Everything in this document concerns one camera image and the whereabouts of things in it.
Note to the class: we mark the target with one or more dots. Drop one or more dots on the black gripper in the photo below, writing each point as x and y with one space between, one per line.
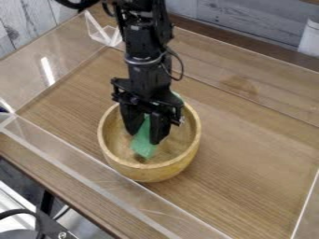
144 93

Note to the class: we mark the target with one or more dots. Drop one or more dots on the green rectangular block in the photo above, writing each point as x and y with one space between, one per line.
140 142

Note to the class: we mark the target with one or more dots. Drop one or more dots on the brown wooden bowl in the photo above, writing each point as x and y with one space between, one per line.
145 169

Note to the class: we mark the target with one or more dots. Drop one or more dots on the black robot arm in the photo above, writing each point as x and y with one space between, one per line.
145 30

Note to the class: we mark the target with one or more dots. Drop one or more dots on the white cylindrical container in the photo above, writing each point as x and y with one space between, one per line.
308 45

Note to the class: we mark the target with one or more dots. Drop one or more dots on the clear acrylic tray wall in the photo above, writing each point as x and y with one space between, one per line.
251 184

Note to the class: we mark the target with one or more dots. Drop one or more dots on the black table leg bracket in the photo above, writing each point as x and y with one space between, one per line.
51 229

